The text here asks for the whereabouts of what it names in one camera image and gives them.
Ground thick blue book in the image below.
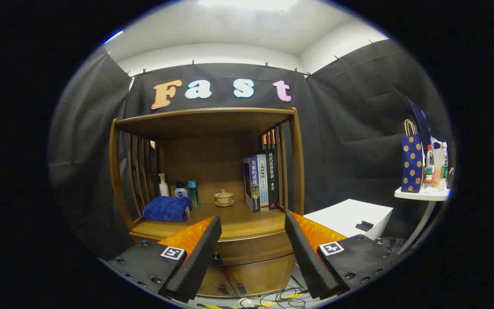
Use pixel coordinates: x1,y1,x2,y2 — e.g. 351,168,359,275
243,155,261,213

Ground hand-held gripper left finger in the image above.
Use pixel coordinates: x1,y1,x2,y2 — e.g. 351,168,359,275
106,215,223,303

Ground wooden cabinet door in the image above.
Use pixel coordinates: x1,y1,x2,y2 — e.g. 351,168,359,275
223,254,295,297
196,266,239,299

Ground white box unit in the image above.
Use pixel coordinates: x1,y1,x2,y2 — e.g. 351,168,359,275
304,199,394,241

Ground wooden countertop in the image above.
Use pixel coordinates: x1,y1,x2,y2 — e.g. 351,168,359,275
133,200,292,241

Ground blue folded towel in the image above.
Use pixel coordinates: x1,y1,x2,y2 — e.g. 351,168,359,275
143,196,193,222

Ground black floor cables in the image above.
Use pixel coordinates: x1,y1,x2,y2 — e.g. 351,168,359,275
258,287,312,309

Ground light blue book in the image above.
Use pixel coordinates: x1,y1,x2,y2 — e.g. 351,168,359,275
256,154,270,211

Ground blue polka dot gift bag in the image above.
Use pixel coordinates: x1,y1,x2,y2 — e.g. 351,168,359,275
401,119,425,194

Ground yellow black floor tape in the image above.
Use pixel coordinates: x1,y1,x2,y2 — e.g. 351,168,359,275
196,293,307,309

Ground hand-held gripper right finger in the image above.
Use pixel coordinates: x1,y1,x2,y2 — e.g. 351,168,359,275
284,210,402,300

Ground black book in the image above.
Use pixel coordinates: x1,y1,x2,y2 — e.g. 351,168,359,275
264,149,280,210

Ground teal bottle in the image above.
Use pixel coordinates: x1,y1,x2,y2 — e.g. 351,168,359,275
187,180,200,207

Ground green label clear bottle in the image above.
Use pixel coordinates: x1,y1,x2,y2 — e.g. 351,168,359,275
439,148,449,191

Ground wooden drawer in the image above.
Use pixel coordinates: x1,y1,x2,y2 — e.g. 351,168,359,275
130,230,295,267

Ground dark blue paper bag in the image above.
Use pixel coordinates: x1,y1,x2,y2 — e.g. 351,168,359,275
406,97,432,148

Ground white side table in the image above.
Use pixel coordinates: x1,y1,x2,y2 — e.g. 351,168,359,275
394,187,450,254

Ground beige lidded teacup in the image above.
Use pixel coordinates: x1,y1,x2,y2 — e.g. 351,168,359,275
214,189,235,208

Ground wooden cabinet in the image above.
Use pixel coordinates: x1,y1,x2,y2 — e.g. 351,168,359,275
109,107,305,299

